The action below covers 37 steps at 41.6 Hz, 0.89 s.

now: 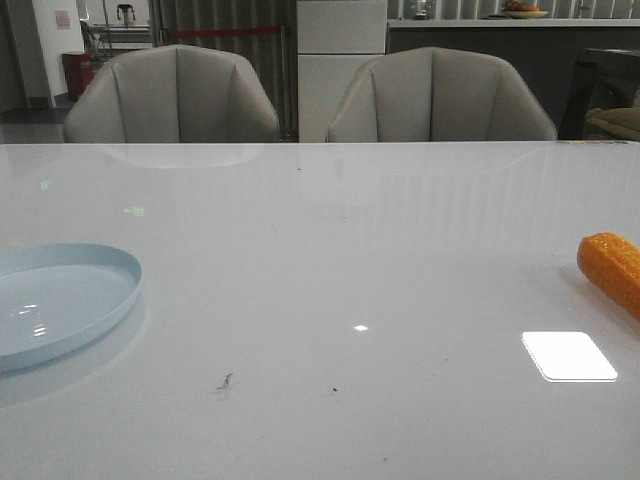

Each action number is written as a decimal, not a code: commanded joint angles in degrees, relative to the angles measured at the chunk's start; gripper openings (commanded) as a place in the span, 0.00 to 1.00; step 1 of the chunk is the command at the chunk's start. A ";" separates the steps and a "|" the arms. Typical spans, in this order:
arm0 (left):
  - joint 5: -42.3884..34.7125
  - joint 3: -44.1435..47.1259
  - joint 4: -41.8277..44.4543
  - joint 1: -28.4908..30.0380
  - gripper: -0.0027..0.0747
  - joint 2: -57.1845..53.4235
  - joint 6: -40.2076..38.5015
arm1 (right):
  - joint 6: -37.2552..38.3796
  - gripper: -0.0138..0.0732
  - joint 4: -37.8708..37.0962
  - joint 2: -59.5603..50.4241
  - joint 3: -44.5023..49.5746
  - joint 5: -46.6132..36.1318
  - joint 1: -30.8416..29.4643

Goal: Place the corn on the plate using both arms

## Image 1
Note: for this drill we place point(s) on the orange toy corn cob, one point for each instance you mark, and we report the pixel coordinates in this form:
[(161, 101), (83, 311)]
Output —
[(611, 262)]

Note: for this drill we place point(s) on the beige upholstered chair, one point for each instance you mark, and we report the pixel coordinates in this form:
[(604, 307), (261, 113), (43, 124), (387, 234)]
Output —
[(435, 94), (174, 94)]

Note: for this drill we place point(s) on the white cabinet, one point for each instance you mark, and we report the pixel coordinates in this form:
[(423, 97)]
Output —
[(334, 38)]

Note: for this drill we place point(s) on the right beige upholstered chair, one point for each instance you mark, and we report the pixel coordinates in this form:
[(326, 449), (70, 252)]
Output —
[(435, 94)]

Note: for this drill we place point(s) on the fruit bowl on counter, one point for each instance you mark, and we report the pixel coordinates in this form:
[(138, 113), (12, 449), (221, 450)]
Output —
[(521, 10)]

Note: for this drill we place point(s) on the light blue round plate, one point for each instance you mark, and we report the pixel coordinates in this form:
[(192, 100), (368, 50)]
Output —
[(58, 298)]

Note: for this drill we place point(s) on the red trash bin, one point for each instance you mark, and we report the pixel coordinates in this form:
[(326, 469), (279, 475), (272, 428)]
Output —
[(78, 72)]

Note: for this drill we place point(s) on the pink wall notice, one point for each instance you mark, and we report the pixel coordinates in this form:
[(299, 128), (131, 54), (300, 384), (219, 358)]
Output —
[(62, 19)]

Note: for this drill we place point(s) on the left beige upholstered chair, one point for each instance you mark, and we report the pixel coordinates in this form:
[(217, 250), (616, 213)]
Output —
[(174, 94)]

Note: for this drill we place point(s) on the grey counter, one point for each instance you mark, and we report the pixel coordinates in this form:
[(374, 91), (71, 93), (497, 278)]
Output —
[(543, 51)]

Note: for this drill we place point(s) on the red barrier belt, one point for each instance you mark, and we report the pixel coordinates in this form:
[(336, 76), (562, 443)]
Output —
[(215, 33)]

